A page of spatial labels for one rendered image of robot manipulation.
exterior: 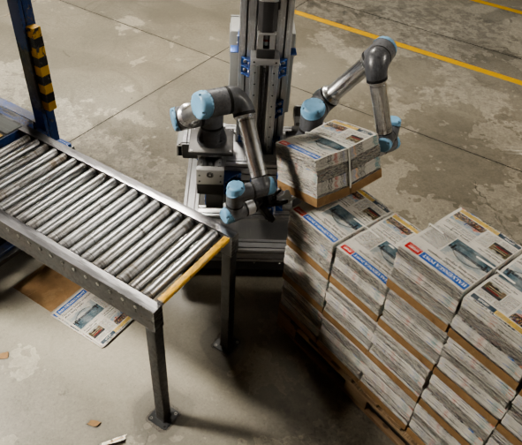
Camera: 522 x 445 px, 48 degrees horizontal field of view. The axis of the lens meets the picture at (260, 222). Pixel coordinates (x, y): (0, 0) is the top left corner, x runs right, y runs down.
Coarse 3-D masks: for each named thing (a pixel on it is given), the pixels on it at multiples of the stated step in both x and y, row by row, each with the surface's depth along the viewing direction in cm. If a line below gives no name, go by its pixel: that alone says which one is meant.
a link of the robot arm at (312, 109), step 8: (304, 104) 284; (312, 104) 284; (320, 104) 284; (304, 112) 283; (312, 112) 281; (320, 112) 282; (304, 120) 285; (312, 120) 283; (320, 120) 285; (304, 128) 288; (312, 128) 286
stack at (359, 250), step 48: (336, 240) 246; (384, 240) 247; (288, 288) 291; (336, 288) 256; (384, 288) 229; (336, 336) 273; (384, 336) 242; (432, 336) 218; (384, 384) 254; (432, 384) 230; (480, 384) 208; (384, 432) 270; (432, 432) 241; (480, 432) 218
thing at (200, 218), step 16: (32, 128) 298; (48, 144) 289; (80, 160) 281; (112, 176) 273; (144, 192) 266; (160, 192) 266; (160, 208) 265; (176, 208) 259; (192, 208) 259; (208, 224) 252
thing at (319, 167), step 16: (288, 144) 256; (304, 144) 255; (320, 144) 255; (288, 160) 257; (304, 160) 246; (320, 160) 241; (336, 160) 246; (288, 176) 262; (304, 176) 251; (320, 176) 244; (336, 176) 250; (304, 192) 255; (320, 192) 249
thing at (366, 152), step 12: (336, 120) 274; (324, 132) 265; (336, 132) 263; (348, 132) 260; (360, 132) 258; (372, 132) 257; (360, 144) 251; (372, 144) 256; (360, 156) 254; (372, 156) 259; (360, 168) 258; (372, 168) 262
